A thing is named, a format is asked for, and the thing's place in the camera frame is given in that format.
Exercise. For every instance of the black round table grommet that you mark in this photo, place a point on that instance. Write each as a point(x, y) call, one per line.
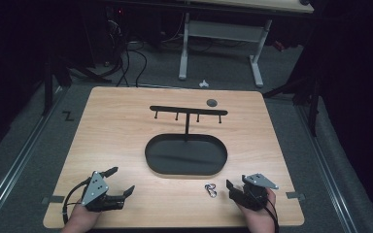
point(211, 103)

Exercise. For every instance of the grey tape piece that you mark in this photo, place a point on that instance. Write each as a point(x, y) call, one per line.
point(295, 195)
point(54, 199)

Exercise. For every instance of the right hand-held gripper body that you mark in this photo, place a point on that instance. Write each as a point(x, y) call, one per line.
point(255, 191)

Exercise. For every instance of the black metal stand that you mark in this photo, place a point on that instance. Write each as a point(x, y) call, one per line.
point(307, 97)
point(50, 84)

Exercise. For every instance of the white-legged desk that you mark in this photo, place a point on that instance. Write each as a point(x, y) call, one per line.
point(226, 32)

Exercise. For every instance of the person's right hand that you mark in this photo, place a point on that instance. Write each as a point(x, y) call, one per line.
point(258, 217)

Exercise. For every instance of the silver carabiner keyring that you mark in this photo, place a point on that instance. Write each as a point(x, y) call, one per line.
point(210, 190)

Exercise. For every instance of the metal floor rail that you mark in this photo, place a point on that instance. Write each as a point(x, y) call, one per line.
point(323, 168)
point(16, 161)

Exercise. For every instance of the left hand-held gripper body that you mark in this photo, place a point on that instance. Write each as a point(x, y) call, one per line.
point(94, 190)

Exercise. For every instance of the small white floor object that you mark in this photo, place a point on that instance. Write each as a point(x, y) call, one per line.
point(203, 84)

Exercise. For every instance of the black hook stand with tray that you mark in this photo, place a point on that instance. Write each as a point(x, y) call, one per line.
point(186, 155)

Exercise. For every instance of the person's left hand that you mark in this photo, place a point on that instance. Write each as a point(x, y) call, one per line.
point(80, 220)

